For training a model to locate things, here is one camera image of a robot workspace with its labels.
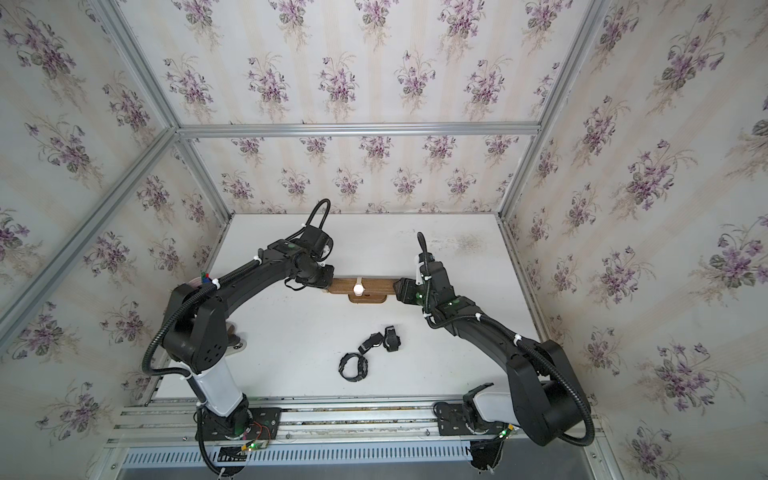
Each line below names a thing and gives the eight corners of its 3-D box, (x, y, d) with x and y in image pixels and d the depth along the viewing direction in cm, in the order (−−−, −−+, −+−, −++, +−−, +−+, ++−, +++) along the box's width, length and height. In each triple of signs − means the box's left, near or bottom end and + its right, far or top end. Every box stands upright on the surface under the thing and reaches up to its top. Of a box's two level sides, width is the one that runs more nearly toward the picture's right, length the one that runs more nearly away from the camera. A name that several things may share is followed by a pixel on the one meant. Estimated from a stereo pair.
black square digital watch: (390, 355, 86) (391, 346, 81) (380, 339, 89) (380, 330, 84) (401, 348, 87) (402, 339, 82) (390, 332, 90) (391, 323, 85)
